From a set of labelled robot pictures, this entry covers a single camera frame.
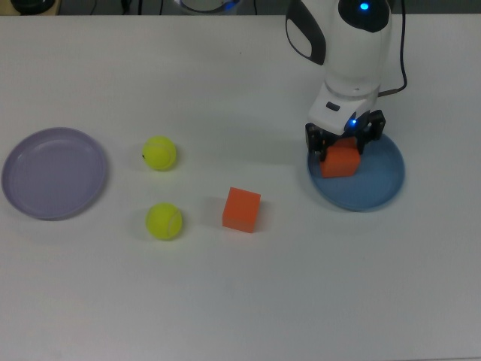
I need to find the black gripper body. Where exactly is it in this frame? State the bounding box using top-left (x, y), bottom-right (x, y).
top-left (318, 127), bottom-right (358, 149)

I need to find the orange foam cube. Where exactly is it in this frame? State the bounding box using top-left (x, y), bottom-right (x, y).
top-left (319, 137), bottom-right (362, 179)
top-left (222, 187), bottom-right (262, 234)

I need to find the yellow tennis ball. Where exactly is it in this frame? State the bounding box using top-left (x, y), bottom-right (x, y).
top-left (141, 135), bottom-right (177, 172)
top-left (145, 202), bottom-right (183, 241)

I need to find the blue plate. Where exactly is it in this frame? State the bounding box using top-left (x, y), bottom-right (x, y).
top-left (307, 122), bottom-right (406, 212)

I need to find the purple plate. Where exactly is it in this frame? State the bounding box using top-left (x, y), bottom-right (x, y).
top-left (2, 126), bottom-right (110, 221)

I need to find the black round object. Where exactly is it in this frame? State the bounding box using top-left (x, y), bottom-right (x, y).
top-left (10, 0), bottom-right (61, 14)

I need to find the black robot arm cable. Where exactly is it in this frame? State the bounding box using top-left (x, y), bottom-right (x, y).
top-left (377, 0), bottom-right (409, 98)

